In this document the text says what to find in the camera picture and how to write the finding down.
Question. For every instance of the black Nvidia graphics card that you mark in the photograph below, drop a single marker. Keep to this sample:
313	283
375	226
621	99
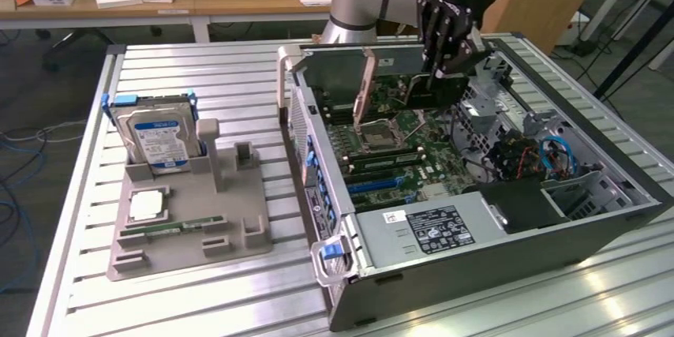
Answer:
435	94

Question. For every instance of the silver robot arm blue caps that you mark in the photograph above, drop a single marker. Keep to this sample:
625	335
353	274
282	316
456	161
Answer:
364	5

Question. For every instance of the perforated metal drive cage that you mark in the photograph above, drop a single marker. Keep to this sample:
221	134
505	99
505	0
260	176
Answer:
480	112

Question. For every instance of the black installed RAM stick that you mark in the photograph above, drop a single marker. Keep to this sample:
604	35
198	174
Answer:
385	160

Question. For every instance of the silver chipset heatsink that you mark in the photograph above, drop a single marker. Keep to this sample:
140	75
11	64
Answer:
437	193

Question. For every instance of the black plastic shroud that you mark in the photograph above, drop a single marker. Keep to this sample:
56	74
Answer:
521	203

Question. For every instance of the grey metal disk bay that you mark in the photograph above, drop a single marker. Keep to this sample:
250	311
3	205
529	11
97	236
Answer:
605	191

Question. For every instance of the grey power supply unit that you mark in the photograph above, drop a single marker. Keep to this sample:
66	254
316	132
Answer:
385	242

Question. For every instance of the small white label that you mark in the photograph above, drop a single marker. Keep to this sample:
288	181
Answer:
173	11

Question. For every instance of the grey printed parts rack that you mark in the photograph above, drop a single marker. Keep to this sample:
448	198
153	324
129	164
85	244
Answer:
237	191

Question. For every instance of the grey open PC case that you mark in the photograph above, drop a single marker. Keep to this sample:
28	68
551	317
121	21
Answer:
475	274

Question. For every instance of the blue case latch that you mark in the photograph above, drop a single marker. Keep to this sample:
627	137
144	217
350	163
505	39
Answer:
332	252

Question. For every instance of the hard disk in blue caddy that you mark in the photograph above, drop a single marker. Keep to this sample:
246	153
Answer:
158	135

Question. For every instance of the silver CPU chip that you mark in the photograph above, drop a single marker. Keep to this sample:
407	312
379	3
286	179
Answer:
146	206

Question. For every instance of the green RAM stick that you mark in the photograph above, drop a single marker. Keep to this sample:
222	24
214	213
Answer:
169	226

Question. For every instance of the black office chair base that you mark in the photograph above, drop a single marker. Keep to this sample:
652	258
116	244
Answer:
66	41

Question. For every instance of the CPU socket metal frame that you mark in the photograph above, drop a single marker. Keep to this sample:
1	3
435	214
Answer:
380	137

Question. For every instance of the white desk frame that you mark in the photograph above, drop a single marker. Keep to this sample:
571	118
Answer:
664	49

